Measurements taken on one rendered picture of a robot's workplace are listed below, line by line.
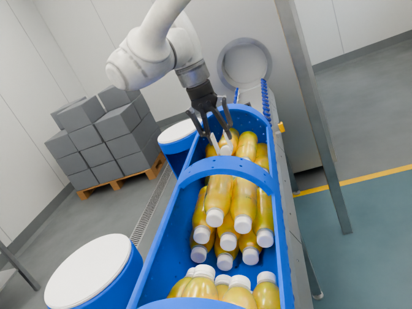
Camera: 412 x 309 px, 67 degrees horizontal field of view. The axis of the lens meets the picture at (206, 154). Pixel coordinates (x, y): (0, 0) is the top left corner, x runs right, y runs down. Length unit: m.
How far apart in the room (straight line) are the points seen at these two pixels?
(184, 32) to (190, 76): 0.12
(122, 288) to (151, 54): 0.62
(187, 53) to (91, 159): 3.51
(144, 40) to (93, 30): 5.25
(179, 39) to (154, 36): 0.14
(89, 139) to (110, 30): 2.33
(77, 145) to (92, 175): 0.44
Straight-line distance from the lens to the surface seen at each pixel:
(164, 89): 5.75
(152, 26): 0.72
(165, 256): 0.77
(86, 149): 4.24
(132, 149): 3.96
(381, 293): 1.95
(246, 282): 0.61
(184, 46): 0.86
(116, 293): 0.96
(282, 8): 1.64
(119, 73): 0.75
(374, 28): 5.62
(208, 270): 0.59
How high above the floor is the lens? 1.54
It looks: 23 degrees down
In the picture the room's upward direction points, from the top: 25 degrees counter-clockwise
